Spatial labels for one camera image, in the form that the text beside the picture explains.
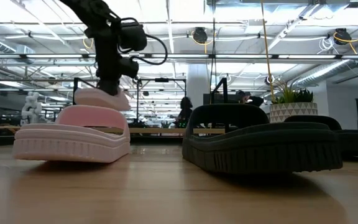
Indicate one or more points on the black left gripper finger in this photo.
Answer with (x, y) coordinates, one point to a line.
(109, 87)

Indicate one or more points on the pink foam slide sandal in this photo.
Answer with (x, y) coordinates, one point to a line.
(73, 146)
(101, 99)

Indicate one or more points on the black foam slide sandal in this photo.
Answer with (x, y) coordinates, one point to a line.
(259, 149)
(357, 141)

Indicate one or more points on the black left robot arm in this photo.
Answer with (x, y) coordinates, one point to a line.
(85, 11)

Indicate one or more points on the white robot figure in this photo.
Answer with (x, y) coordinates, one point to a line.
(32, 109)

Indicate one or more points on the person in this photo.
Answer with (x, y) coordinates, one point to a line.
(185, 112)
(250, 99)

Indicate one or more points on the green plant in patterned pot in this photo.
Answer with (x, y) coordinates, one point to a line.
(292, 110)

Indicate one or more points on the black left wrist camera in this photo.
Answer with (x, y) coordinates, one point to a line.
(133, 35)

